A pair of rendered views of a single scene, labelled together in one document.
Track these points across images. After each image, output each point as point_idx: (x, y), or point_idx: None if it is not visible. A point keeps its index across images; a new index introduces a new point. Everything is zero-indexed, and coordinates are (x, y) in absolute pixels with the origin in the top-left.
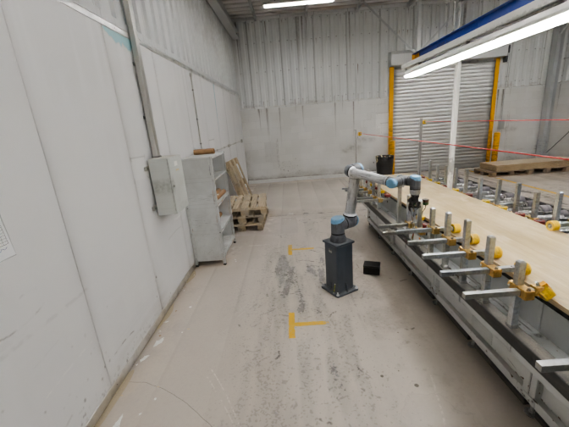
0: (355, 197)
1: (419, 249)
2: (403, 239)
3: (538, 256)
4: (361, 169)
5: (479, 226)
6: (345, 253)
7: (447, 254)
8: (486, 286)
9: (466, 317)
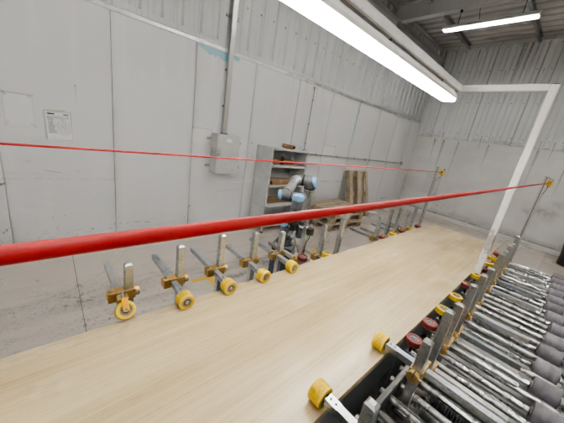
0: (304, 210)
1: None
2: None
3: (251, 323)
4: (310, 182)
5: (329, 287)
6: None
7: (201, 258)
8: (174, 298)
9: None
